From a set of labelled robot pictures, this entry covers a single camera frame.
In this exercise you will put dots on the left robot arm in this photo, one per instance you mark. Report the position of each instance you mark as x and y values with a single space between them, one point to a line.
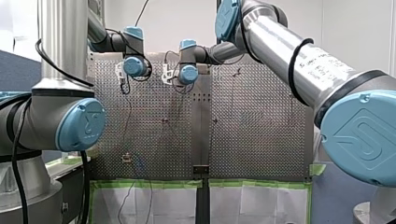
62 37

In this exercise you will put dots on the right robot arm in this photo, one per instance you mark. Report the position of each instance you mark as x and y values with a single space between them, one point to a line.
323 71

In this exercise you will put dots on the grey board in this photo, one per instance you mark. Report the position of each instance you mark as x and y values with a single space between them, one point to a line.
336 199

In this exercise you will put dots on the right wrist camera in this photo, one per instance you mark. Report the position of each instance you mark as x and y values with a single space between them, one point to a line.
167 74

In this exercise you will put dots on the connector holder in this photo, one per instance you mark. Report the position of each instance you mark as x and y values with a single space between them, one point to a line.
126 158

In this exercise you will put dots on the black box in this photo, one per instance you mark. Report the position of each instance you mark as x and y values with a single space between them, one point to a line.
73 193

